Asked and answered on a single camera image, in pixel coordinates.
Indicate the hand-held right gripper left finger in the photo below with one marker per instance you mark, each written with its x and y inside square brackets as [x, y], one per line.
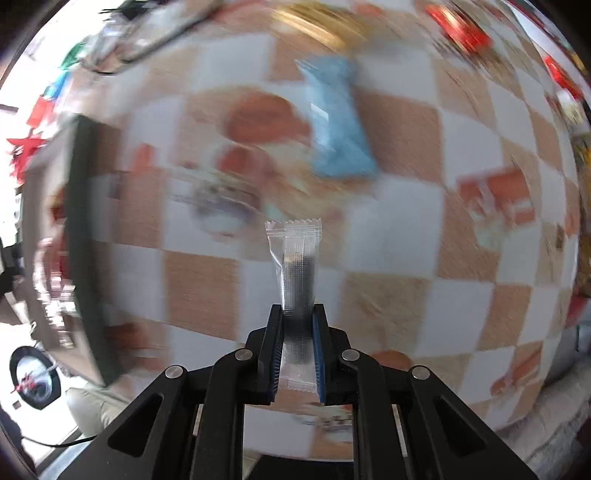
[275, 357]

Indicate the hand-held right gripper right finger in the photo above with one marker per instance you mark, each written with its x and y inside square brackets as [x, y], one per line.
[318, 357]

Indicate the clear packet with dark snack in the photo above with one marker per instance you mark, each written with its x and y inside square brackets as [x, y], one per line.
[299, 277]

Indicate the dark grey storage bin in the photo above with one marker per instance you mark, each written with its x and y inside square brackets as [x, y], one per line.
[87, 230]

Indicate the checkered printed tablecloth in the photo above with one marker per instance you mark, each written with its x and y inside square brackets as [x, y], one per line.
[392, 230]

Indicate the person's beige trousers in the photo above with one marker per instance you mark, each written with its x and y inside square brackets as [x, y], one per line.
[99, 410]

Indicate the light blue snack packet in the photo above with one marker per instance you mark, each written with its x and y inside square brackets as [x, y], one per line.
[339, 129]

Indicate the round black-rimmed object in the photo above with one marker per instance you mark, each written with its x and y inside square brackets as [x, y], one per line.
[34, 376]

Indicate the red paper decoration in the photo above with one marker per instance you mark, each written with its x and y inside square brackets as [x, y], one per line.
[23, 152]

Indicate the golden snack packet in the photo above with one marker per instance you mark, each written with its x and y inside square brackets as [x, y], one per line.
[309, 23]

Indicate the small red snack packet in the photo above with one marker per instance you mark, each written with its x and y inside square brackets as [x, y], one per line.
[459, 27]

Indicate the red snack packet white print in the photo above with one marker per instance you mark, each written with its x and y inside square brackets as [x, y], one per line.
[561, 76]

